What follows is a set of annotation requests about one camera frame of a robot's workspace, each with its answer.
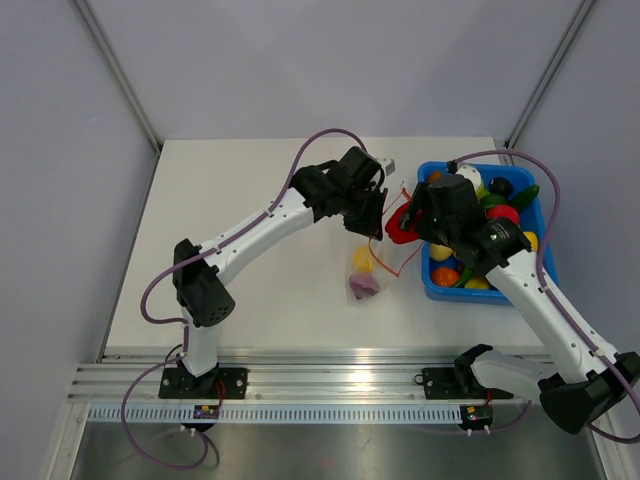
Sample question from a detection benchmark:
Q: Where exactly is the red toy apple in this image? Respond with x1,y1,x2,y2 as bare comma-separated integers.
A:
486,204,520,226

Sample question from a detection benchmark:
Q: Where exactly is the white slotted cable duct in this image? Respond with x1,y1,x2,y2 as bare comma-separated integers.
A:
87,404,462,425

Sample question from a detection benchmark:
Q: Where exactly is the yellow toy bell pepper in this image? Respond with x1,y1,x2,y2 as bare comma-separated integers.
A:
523,231,539,252

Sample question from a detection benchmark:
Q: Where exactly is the aluminium rail base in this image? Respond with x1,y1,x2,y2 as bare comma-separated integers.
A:
67,347,606,404

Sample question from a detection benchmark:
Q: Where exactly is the blue plastic bin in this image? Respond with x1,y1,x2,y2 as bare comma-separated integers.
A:
420,163,546,306

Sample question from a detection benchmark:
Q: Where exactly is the yellow toy lemon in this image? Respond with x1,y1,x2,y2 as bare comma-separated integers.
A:
351,244,375,274

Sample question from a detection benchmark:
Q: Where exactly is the purple toy onion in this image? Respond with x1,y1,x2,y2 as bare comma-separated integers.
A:
348,273,381,300

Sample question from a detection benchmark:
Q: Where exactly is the clear zip top bag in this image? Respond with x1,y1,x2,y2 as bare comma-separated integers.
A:
344,183,421,306

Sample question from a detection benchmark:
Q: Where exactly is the beige toy pear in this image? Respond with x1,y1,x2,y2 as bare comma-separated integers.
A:
429,243,453,262

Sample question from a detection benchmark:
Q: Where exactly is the dark toy avocado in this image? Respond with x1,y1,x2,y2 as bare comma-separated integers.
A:
488,176,514,198

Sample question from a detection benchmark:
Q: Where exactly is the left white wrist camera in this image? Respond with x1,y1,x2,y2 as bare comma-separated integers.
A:
376,158,396,176

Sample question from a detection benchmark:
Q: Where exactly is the brown toy fruit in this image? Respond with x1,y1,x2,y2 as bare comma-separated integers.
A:
426,171,444,184

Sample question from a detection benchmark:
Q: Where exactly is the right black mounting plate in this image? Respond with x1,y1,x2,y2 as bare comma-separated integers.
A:
413,367,514,401

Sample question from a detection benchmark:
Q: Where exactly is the yellow toy banana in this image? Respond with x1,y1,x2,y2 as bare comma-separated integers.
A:
464,275,491,290

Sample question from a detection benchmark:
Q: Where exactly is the orange toy tomato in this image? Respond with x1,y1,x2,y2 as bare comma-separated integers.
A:
430,267,461,288

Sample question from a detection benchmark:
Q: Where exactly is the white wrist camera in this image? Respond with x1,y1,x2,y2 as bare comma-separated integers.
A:
456,163,484,193
376,158,396,176

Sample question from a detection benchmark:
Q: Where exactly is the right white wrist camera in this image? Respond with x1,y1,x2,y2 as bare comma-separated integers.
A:
456,163,484,193

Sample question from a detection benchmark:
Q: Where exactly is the red toy bell pepper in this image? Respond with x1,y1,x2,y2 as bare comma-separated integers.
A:
385,202,420,245

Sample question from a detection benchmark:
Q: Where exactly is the green toy cucumber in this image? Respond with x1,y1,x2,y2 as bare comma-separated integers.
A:
509,184,540,213

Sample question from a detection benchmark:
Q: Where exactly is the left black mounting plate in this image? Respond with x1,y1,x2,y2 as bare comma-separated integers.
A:
158,367,248,400

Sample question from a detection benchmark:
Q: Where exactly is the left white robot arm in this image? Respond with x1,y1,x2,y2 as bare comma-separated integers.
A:
159,146,395,399

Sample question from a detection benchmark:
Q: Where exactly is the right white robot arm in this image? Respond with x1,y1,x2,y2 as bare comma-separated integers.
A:
400,174,639,434

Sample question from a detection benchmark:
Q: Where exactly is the black mounting plate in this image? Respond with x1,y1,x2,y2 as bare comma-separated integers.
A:
413,367,514,401
158,367,248,400

